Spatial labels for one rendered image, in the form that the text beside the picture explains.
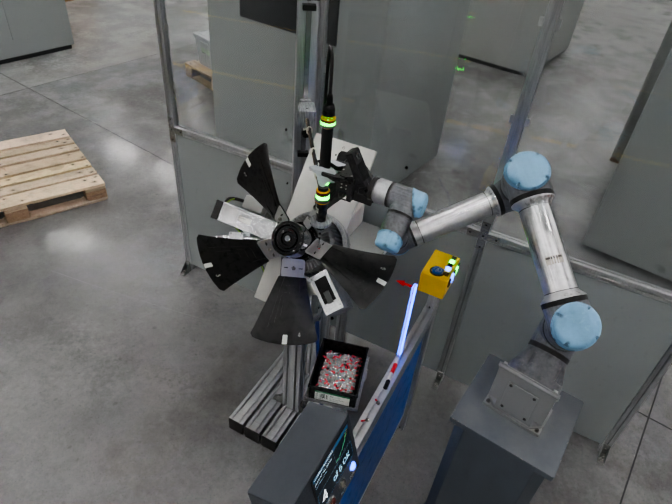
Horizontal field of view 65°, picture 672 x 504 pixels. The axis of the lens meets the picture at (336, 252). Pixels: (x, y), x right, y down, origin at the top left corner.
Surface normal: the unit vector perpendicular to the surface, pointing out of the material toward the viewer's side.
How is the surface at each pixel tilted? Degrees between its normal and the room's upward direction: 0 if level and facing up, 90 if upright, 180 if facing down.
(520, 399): 90
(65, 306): 0
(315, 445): 15
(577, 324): 49
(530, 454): 0
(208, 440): 0
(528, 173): 36
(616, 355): 90
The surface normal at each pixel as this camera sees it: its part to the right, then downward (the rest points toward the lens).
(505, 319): -0.47, 0.52
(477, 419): 0.07, -0.78
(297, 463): -0.15, -0.84
